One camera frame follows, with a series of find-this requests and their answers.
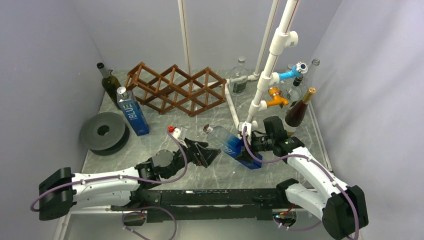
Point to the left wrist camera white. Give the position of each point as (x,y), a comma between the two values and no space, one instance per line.
(178,132)

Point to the standing clear flask bottle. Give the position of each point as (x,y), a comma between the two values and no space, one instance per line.
(238,78)

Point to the orange pipe tap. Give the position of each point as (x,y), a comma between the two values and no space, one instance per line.
(277,99)

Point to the dark bottle gold cap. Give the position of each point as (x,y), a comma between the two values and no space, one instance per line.
(296,114)

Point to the tall clear wine bottle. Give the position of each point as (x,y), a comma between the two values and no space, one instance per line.
(308,77)

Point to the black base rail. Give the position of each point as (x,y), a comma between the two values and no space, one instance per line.
(206,204)

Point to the blue pipe valve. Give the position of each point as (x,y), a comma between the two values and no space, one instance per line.
(298,70)

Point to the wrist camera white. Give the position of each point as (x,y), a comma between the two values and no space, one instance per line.
(245,127)
(178,132)

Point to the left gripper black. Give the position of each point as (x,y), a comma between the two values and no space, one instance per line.
(206,155)

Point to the green wine bottle silver cap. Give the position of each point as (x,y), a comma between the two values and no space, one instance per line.
(110,83)

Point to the white PVC pipe frame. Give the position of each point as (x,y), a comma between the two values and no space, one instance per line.
(283,38)

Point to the brown wooden wine rack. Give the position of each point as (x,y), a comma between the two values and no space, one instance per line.
(174,89)

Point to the blue square bottle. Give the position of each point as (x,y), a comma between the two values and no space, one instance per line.
(227,142)
(132,111)

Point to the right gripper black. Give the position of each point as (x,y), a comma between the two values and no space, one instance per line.
(245,156)

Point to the clear bottle black cap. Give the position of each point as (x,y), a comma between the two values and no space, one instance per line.
(292,92)

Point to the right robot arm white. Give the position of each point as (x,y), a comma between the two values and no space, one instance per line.
(341,208)

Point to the grey foam disc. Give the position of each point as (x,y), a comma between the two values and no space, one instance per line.
(105,133)

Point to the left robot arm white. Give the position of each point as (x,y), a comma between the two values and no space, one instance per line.
(65,191)

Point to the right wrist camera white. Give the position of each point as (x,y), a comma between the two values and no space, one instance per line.
(245,127)

